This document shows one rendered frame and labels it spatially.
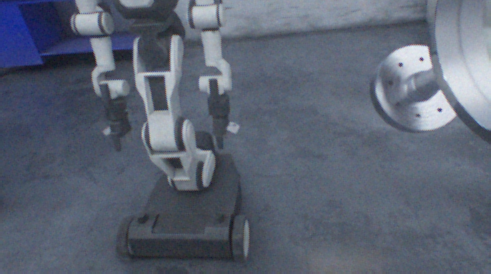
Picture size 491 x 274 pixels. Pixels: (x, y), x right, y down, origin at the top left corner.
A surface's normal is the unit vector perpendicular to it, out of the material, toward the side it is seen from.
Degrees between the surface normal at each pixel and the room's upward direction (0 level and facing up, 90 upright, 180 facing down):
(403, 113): 49
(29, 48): 90
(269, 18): 90
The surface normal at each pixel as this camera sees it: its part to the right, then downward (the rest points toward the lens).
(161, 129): -0.12, 0.15
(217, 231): -0.13, -0.21
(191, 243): -0.10, 0.54
